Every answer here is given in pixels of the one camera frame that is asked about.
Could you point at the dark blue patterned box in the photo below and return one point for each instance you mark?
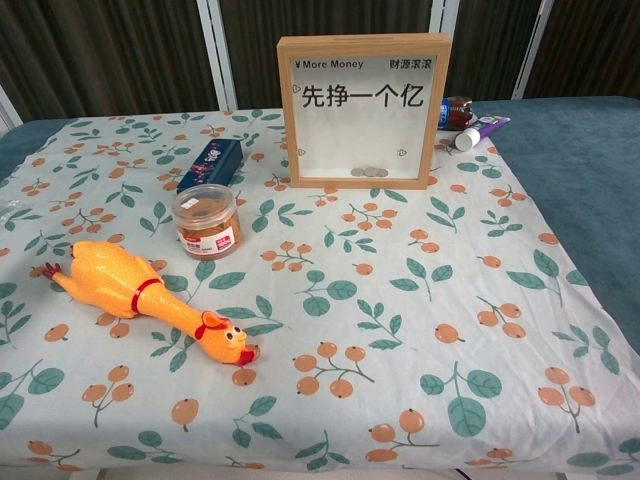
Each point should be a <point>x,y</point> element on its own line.
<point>212,162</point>

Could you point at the silver coin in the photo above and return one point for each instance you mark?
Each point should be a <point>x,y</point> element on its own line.
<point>370,171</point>
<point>382,172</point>
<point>355,172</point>

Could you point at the floral leaf print tablecloth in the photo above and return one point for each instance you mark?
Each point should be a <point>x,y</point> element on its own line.
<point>425,350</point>

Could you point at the yellow rubber chicken toy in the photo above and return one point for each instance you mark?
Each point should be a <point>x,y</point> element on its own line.
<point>110,280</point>

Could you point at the wooden frame money box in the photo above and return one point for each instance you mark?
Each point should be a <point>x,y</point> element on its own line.
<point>360,125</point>

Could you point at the purple toothpaste tube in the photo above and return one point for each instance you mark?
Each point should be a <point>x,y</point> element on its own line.
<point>475,132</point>

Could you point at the dark slatted partition panel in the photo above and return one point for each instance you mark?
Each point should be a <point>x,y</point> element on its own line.
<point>255,50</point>
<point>600,40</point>
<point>100,50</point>

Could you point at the clear jar brown contents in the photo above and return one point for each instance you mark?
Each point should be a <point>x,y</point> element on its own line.
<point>207,230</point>

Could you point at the white partition frame post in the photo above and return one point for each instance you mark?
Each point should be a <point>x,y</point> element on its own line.
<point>7,107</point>
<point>217,50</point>
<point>535,50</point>

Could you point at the small cola bottle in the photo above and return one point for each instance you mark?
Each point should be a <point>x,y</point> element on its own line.
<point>457,114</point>

